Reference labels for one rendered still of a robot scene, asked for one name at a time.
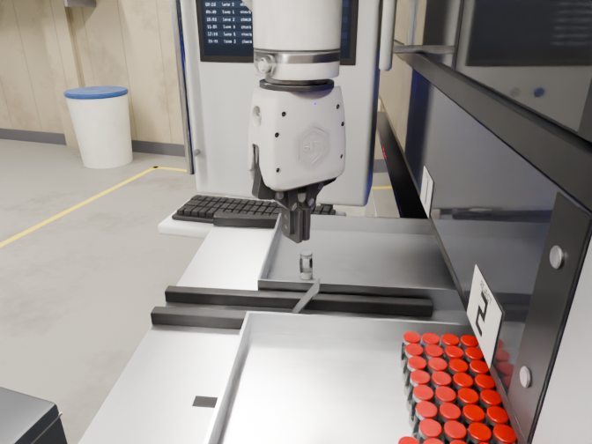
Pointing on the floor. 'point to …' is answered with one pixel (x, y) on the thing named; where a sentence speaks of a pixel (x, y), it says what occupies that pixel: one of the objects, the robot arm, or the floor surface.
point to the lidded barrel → (101, 125)
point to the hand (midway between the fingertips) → (296, 222)
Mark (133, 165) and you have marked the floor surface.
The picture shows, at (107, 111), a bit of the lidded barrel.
